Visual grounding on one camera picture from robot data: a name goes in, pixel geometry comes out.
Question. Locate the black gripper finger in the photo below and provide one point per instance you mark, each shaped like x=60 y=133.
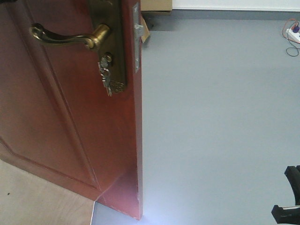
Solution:
x=286 y=215
x=293 y=175

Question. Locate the brown wooden door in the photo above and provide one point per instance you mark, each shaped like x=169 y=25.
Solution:
x=56 y=119

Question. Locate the white power strip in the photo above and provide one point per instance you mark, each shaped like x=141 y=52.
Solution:
x=292 y=36

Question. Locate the open cardboard box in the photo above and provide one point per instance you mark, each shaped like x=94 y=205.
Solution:
x=146 y=32

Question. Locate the silver latch plate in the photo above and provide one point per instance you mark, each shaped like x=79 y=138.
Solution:
x=138 y=31

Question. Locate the closed cardboard box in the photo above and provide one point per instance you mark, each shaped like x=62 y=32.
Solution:
x=156 y=6

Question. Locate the silver key bunch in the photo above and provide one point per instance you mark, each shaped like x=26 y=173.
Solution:
x=105 y=73

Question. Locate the plywood base board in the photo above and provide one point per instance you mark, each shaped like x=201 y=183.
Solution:
x=26 y=199

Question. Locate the brass door handle lever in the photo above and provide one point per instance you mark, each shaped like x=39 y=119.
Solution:
x=92 y=41

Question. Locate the brass handle backplate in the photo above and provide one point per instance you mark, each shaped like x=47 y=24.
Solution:
x=109 y=12

